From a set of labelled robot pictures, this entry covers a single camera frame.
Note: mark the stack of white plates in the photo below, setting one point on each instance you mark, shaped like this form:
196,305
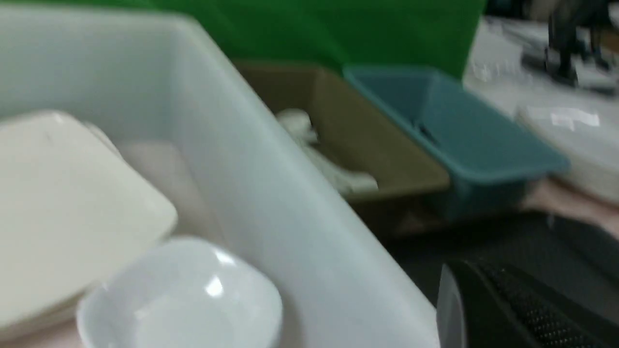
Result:
589,140

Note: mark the large white square plate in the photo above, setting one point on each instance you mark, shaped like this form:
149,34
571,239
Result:
73,212

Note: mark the green backdrop cloth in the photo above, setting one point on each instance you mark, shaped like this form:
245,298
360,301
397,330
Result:
334,33

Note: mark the white spoon with printed handle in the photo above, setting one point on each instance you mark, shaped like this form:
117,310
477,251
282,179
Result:
297,124

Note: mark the top white bowl in tub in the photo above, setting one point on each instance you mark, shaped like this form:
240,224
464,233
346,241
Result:
186,293

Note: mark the olive green plastic bin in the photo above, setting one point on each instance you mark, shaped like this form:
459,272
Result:
355,135

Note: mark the teal blue plastic bin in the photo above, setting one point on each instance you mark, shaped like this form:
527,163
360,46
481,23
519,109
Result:
490,159

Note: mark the black plastic serving tray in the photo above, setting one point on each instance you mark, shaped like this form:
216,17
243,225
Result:
575,258

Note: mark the large white plastic tub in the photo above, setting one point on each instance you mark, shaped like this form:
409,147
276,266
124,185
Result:
144,77

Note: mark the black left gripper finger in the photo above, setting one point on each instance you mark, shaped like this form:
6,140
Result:
491,305

